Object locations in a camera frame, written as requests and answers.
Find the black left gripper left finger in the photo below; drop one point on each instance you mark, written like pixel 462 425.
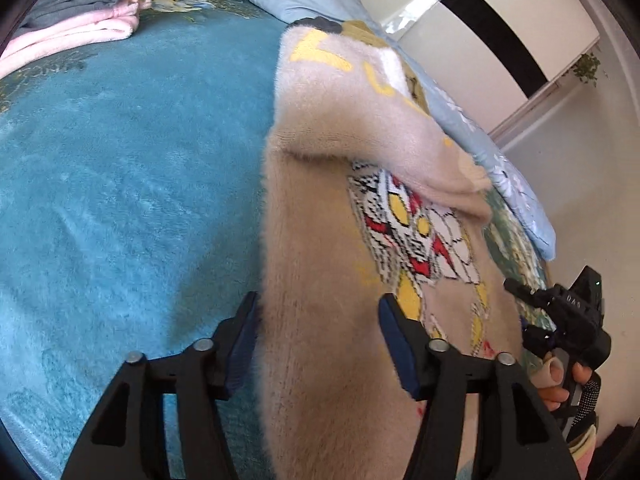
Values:
pixel 124 438

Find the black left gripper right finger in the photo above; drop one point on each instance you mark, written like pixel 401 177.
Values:
pixel 516 436

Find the beige fuzzy cartoon sweater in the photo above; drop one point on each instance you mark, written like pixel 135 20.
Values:
pixel 365 196

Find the person's right hand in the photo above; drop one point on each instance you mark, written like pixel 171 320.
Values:
pixel 549 380

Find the green hanging plant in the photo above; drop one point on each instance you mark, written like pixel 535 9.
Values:
pixel 585 69

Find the blue plush bed blanket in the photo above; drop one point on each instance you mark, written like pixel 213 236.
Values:
pixel 131 202

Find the white black wardrobe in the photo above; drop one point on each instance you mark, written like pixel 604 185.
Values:
pixel 495 58

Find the pink folded garment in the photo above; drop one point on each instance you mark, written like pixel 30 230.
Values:
pixel 94 27

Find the light blue floral quilt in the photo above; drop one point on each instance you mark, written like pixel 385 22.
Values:
pixel 506 178

